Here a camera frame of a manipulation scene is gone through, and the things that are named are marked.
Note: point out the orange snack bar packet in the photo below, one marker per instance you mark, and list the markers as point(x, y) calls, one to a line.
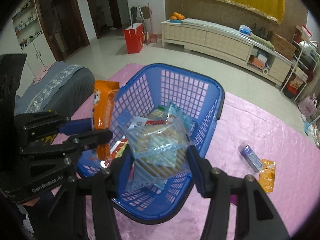
point(102, 105)

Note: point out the grey chair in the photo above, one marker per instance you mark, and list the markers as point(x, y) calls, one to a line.
point(80, 85)

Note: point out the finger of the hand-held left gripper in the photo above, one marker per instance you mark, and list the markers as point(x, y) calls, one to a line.
point(77, 126)
point(95, 137)

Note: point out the red white box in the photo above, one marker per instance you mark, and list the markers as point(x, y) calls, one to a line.
point(306, 31)

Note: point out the white rags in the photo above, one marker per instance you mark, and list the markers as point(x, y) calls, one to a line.
point(313, 132)

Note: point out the orange box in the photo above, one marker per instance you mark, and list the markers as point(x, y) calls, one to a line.
point(258, 63)

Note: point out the person's left hand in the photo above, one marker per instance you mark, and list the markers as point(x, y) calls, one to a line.
point(32, 202)

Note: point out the white metal rack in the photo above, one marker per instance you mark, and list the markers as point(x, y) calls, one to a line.
point(295, 65)

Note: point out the dark thermos bottle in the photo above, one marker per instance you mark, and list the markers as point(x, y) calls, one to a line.
point(133, 15)

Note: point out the blue tissue box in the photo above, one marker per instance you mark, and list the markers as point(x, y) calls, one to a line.
point(245, 30)

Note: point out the green cushion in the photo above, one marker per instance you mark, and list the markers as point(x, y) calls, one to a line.
point(262, 41)

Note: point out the red yellow snack packet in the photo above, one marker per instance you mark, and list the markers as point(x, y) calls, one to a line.
point(120, 148)

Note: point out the red paper bag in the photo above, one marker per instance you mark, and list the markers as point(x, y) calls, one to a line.
point(133, 40)

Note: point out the small orange packet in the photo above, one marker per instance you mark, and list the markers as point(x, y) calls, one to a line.
point(267, 177)

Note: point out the dark wooden door frame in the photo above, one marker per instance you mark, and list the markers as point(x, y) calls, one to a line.
point(116, 5)

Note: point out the blue mop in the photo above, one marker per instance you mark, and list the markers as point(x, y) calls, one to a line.
point(306, 128)

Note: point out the round brown fan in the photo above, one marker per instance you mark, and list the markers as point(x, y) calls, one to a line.
point(146, 11)

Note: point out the lace chair cover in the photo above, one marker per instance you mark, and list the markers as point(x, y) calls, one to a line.
point(55, 80)

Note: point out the red dustpan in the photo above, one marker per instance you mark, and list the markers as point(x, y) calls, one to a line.
point(153, 38)

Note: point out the person's left forearm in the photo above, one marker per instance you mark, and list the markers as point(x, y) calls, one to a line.
point(37, 217)

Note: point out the pink quilted table cover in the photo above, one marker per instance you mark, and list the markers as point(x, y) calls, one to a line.
point(250, 120)

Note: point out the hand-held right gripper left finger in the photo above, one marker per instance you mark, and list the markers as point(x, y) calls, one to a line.
point(117, 177)

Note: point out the light blue striped snack packet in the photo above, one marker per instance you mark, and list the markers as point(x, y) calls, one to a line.
point(155, 145)

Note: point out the white paper roll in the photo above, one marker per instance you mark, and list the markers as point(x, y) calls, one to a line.
point(265, 71)

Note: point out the pink bag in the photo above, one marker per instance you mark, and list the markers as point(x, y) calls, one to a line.
point(307, 106)

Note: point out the white blue box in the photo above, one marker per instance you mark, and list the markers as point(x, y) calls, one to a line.
point(262, 56)

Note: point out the small purple blue box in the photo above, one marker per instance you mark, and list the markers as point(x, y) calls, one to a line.
point(251, 158)

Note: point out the brown cardboard box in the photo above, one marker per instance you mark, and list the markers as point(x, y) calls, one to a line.
point(283, 46)

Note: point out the black router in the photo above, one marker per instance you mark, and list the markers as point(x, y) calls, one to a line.
point(262, 33)

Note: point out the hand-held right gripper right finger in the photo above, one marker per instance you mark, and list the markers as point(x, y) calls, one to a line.
point(200, 172)

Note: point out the cream low cabinet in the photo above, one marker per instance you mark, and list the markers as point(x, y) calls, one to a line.
point(220, 42)

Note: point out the blue plastic basket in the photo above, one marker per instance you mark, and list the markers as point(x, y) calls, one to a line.
point(175, 70)

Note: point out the pile of oranges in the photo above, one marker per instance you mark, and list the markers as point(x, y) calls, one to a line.
point(177, 16)

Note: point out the white cupboard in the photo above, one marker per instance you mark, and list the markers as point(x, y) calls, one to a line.
point(37, 50)

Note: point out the pink cloth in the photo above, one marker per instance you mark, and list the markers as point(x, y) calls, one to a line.
point(41, 76)

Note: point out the dark wooden door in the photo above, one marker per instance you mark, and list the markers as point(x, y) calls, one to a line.
point(80, 25)

